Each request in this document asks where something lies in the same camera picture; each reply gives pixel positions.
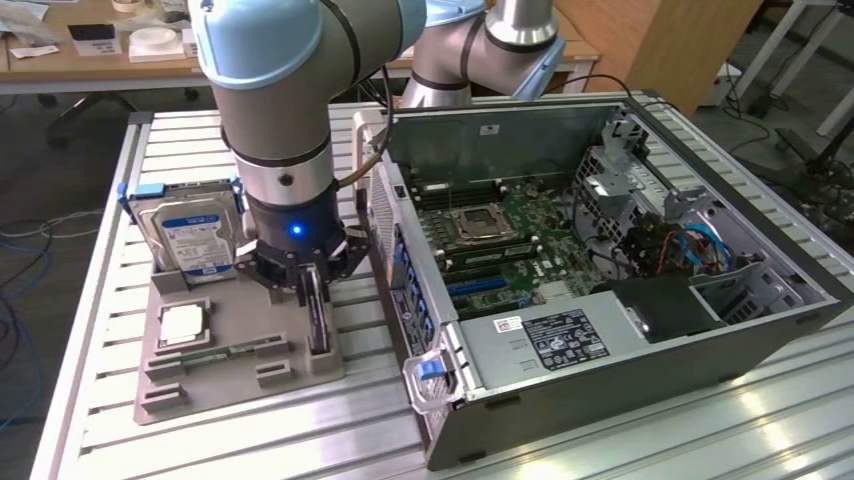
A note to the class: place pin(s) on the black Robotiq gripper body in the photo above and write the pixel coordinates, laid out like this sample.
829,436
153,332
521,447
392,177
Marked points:
297,230

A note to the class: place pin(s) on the black graphics card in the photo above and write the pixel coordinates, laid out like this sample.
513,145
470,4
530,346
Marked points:
317,315

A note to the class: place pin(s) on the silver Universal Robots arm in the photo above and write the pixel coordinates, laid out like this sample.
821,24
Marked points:
281,100

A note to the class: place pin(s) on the grey plastic parts rack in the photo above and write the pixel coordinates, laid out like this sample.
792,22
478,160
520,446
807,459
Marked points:
254,330

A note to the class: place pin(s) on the hard disk with blue caddy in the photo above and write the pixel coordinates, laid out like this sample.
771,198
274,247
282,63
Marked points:
190,235

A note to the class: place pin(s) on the silver CPU chip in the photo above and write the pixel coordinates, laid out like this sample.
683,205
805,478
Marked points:
182,325

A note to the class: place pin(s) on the green RAM stick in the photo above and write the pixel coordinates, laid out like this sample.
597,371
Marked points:
221,351

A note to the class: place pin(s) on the blue expansion slot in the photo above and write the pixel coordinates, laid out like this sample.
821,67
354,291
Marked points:
477,285

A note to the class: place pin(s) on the CPU socket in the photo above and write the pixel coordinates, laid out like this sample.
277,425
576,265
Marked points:
480,225

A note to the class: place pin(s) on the green motherboard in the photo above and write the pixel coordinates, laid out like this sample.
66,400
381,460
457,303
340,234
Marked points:
534,250

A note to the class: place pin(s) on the grey power supply unit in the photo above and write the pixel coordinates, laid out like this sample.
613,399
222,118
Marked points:
508,350

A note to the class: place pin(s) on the perforated metal drive cage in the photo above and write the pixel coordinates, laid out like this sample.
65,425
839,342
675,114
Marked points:
604,195

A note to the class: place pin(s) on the black chair base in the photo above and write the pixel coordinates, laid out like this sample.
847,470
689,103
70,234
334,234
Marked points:
63,125

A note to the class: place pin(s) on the white labelled box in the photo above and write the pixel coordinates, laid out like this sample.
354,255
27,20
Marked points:
189,42

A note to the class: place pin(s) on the white box with round dish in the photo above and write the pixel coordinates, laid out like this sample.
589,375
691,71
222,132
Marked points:
157,45

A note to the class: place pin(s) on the open black PC case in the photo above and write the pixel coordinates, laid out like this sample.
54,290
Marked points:
601,390

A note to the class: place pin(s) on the wooden desk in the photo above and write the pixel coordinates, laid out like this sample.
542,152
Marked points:
67,67

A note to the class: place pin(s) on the black and white box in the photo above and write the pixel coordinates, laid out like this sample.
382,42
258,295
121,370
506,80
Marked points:
95,40

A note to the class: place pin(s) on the white tape roll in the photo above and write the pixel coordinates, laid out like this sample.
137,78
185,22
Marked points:
126,5

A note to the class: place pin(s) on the white paper card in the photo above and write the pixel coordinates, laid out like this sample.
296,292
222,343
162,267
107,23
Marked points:
34,51

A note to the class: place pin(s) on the metal disk bay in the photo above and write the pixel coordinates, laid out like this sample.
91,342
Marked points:
741,285

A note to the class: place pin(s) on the wooden cabinet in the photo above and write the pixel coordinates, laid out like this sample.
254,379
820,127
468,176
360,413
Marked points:
668,50

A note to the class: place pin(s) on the black floor equipment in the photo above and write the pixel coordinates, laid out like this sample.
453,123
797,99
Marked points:
821,175

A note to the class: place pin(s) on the white table frame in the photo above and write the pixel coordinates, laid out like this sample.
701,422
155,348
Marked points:
781,45

